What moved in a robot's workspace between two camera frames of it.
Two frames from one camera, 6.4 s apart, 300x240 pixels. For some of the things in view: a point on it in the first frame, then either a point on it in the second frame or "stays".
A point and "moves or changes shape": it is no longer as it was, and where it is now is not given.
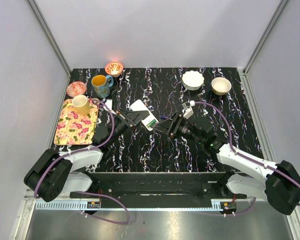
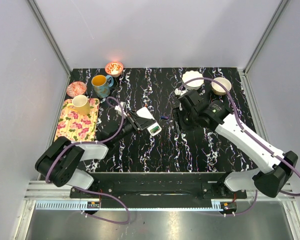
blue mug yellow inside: [101, 84] stays
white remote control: [138, 105] moves or changes shape
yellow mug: [80, 103] stays
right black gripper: [165, 126] -> [178, 112]
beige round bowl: [220, 86] stays
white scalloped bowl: [192, 80] stays
